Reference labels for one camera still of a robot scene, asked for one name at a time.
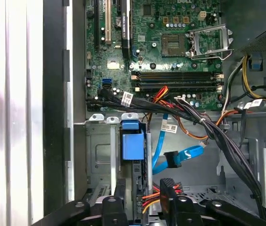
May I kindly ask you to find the hard disk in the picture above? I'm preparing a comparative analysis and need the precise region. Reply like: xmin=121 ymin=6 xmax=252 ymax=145
xmin=120 ymin=113 xmax=149 ymax=226

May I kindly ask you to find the metal socket cover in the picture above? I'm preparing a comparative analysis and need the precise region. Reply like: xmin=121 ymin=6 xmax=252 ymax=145
xmin=188 ymin=23 xmax=229 ymax=57

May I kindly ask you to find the tan expansion slot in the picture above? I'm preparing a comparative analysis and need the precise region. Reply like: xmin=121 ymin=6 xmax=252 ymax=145
xmin=104 ymin=0 xmax=113 ymax=46

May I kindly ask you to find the CPU socket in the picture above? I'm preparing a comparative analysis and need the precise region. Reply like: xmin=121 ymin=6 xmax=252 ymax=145
xmin=161 ymin=33 xmax=187 ymax=57

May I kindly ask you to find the blue disk data wire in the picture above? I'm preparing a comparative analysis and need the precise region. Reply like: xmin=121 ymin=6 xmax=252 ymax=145
xmin=151 ymin=113 xmax=204 ymax=175

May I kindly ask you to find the green motherboard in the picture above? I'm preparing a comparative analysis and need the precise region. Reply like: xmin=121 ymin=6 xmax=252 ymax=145
xmin=85 ymin=0 xmax=225 ymax=113

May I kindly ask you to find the metal locking lever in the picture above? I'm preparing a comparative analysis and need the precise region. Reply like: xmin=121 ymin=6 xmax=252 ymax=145
xmin=191 ymin=48 xmax=235 ymax=61

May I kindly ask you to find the yellow black power cable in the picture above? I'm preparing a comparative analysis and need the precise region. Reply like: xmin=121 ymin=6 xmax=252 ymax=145
xmin=241 ymin=55 xmax=266 ymax=101

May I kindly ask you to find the black open PC case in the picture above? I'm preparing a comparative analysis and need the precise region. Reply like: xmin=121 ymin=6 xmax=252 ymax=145
xmin=43 ymin=0 xmax=266 ymax=226

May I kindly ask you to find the thin orange brown wire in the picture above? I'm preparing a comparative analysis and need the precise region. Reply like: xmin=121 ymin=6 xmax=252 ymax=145
xmin=147 ymin=108 xmax=244 ymax=140

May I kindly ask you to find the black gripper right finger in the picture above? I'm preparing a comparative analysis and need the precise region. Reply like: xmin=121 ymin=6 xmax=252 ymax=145
xmin=160 ymin=178 xmax=266 ymax=226

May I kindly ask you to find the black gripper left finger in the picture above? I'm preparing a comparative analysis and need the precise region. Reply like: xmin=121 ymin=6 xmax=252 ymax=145
xmin=30 ymin=178 xmax=130 ymax=226

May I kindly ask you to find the black expansion slot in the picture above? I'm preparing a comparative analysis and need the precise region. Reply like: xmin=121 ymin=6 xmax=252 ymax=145
xmin=94 ymin=0 xmax=101 ymax=51

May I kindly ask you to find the grey metal disk bay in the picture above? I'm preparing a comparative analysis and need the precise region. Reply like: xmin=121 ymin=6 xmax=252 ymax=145
xmin=85 ymin=113 xmax=152 ymax=205

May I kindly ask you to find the grey power supply unit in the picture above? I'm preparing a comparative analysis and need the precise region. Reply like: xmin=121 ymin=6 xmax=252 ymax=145
xmin=220 ymin=0 xmax=266 ymax=55

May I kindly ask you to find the small blue plastic clip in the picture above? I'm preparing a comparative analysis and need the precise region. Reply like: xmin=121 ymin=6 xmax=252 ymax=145
xmin=250 ymin=53 xmax=264 ymax=71

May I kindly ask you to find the red orange yellow power wire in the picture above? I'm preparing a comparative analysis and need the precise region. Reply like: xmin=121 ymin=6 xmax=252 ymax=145
xmin=142 ymin=86 xmax=183 ymax=215

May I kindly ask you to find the black cable bundle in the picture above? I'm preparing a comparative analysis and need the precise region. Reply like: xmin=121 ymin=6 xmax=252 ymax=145
xmin=85 ymin=88 xmax=266 ymax=212

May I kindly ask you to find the black graphics card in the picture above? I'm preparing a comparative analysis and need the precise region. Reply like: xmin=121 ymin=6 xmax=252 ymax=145
xmin=120 ymin=0 xmax=133 ymax=61

